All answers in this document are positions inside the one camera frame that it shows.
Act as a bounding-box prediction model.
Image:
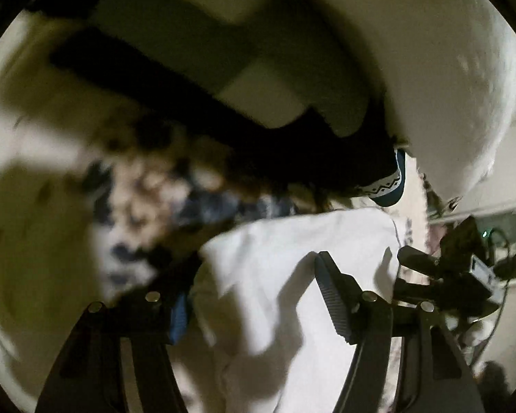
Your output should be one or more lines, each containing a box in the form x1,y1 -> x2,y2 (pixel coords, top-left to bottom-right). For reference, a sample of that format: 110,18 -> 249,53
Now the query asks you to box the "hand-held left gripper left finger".
34,290 -> 191,413

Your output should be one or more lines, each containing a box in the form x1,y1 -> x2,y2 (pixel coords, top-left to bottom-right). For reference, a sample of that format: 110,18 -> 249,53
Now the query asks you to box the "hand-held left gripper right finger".
315,250 -> 485,413

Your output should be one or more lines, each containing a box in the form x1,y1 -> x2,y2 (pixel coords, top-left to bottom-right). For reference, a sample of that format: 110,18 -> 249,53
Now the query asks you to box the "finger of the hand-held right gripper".
393,279 -> 447,307
397,245 -> 441,278

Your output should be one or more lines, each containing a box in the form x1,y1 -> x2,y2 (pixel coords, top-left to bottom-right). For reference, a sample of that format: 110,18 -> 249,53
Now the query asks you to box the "white small garment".
191,208 -> 407,413

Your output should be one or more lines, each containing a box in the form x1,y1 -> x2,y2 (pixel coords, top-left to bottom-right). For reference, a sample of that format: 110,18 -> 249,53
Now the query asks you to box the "blue patterned knit sock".
355,148 -> 408,207

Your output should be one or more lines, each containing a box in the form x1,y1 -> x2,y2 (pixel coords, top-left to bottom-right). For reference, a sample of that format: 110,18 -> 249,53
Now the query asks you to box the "blue floral printed blanket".
79,138 -> 433,413

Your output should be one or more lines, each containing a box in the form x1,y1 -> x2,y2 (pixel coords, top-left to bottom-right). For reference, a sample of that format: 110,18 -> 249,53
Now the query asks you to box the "olive green cloth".
0,161 -> 162,399

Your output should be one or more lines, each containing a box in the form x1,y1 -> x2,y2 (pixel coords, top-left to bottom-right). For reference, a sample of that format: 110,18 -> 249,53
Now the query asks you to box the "dark cloth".
49,28 -> 398,201

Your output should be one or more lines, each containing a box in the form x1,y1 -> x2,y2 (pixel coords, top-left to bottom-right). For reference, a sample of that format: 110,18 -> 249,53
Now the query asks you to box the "large white fluffy pillow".
279,0 -> 516,209

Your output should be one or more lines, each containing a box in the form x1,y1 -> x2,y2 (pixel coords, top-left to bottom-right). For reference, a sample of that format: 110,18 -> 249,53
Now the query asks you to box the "grey and white cloth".
88,0 -> 370,138

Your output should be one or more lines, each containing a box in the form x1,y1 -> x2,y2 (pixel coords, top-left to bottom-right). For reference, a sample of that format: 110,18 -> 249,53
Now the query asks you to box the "black cable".
471,228 -> 516,368

